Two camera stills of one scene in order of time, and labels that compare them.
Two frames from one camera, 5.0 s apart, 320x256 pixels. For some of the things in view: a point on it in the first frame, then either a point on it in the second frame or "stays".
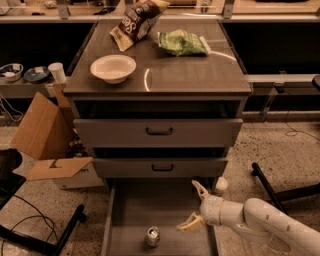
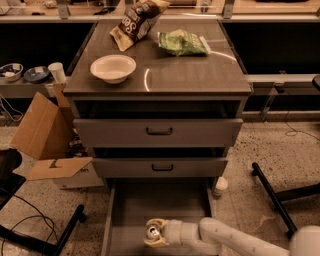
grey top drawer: x=158 y=133 stays
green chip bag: x=181 y=42 stays
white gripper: x=212 y=210 to x=173 y=231
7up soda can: x=152 y=236 stays
